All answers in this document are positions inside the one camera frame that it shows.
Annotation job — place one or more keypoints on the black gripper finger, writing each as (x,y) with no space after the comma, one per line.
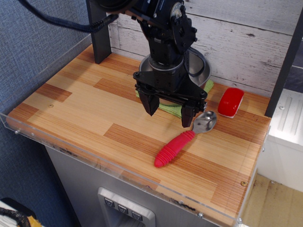
(149,101)
(187,114)

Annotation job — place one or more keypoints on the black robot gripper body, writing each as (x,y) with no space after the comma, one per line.
(172,83)

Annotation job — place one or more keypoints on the red handled metal spoon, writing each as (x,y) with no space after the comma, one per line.
(203,123)

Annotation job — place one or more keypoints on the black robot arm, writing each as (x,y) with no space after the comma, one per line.
(170,35)

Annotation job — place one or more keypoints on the green folded cloth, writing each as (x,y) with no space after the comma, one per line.
(175,110)

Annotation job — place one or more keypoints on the stainless steel bowl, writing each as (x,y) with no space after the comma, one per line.
(197,63)

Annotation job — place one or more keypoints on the red and white sushi toy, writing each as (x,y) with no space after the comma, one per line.
(230,102)

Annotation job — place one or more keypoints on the white toy sink unit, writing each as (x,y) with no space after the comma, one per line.
(281,158)

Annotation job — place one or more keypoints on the grey toy fridge cabinet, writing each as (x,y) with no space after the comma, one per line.
(81,183)

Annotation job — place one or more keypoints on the silver dispenser button panel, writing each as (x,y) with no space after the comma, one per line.
(119,211)

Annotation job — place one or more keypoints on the yellow black object corner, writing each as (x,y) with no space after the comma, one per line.
(14,214)

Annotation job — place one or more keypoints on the dark grey left post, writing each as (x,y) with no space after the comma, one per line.
(100,40)

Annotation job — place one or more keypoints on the dark grey post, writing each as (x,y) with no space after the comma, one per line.
(100,40)
(286,67)

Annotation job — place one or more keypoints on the dark grey right post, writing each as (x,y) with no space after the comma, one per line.
(286,67)

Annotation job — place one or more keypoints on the clear acrylic guard rail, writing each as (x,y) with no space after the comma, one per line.
(73,105)

